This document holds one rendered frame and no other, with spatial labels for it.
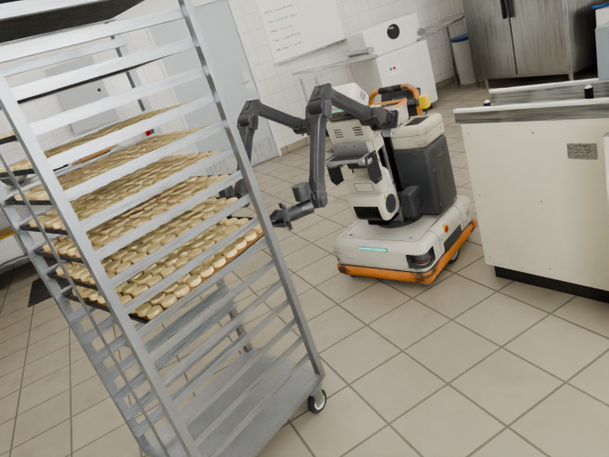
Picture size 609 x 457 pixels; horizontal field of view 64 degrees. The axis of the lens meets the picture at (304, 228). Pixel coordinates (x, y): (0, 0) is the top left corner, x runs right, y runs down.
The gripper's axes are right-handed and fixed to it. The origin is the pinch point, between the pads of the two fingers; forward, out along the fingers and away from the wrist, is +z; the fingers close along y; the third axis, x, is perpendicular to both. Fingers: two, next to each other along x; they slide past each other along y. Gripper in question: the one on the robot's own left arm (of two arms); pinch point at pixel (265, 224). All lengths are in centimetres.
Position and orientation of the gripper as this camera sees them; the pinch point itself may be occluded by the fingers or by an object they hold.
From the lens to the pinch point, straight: 187.3
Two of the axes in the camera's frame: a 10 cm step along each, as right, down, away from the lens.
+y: -2.8, -8.9, -3.6
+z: -9.0, 3.7, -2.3
